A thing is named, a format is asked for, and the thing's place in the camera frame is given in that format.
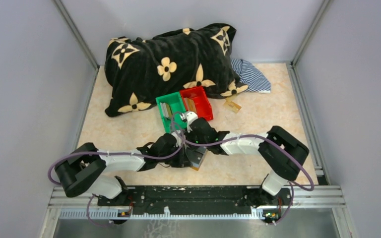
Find tan leather card holder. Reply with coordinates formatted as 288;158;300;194
185;147;208;171

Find red plastic bin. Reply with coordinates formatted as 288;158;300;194
179;86;213;121

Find green plastic bin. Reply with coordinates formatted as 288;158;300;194
156;92;187;133

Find translucent yellow card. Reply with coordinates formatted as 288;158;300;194
223;100;242;114

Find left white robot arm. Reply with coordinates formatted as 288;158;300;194
51;133;191;199

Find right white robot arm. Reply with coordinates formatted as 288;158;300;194
186;118;310;196

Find gold card in red bin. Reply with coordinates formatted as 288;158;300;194
184;98;197;113

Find cards in green bin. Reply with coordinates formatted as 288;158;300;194
160;103;173;119

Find blue striped cloth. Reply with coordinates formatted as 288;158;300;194
231;59;272;93

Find black floral plush blanket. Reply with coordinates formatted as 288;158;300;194
104;23;248;117

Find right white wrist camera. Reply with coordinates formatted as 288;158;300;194
181;111;198;124

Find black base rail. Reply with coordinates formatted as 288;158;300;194
98;185;291;215

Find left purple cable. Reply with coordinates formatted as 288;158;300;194
48;123;186;228

